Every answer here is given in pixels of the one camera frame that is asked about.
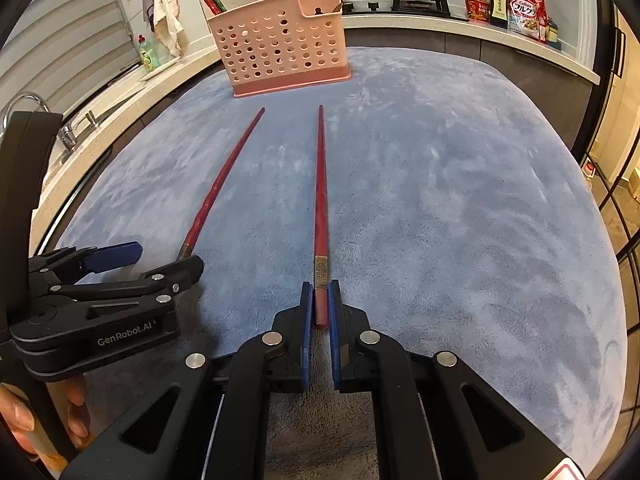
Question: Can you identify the dark red faceted chopstick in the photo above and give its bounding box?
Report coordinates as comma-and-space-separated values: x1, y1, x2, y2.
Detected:
177, 107, 266, 260

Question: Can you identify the bright red chopstick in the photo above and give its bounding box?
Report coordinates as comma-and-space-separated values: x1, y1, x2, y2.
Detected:
203, 0, 221, 15

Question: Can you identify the person's left hand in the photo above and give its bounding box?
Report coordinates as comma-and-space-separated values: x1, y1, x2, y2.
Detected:
1, 374, 94, 474

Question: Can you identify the chrome sink faucet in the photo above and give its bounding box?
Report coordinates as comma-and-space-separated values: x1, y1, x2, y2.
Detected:
1, 91, 78, 164

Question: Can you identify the white tray on counter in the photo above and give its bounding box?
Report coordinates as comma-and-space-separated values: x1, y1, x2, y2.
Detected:
139, 58, 182, 82

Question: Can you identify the green dish soap bottle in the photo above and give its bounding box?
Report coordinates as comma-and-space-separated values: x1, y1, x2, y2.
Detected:
138, 35, 160, 73

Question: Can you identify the grey-blue plush table mat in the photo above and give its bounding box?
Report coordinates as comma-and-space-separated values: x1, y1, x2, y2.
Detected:
61, 48, 627, 472

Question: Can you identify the pink perforated utensil holder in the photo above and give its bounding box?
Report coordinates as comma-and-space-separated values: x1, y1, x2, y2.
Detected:
208, 0, 352, 98

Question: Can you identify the hanging white towel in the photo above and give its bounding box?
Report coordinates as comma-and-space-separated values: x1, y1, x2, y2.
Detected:
153, 0, 184, 58

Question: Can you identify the purple hanging cloth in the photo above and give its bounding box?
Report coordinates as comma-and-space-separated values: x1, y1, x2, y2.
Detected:
141, 0, 154, 30

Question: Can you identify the black gas stove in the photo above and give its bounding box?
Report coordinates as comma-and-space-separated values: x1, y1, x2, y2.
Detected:
342, 0, 451, 18

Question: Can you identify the small green box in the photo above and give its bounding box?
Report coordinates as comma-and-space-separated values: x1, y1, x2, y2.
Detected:
546, 18, 562, 51

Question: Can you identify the red snack packet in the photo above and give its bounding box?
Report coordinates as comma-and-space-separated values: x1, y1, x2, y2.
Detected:
465, 0, 490, 23

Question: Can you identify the cereal bag red white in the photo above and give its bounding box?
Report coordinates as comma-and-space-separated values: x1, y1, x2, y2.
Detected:
506, 0, 548, 42

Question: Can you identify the dark soy sauce bottle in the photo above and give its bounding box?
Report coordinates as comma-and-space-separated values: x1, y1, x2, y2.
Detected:
489, 0, 508, 29

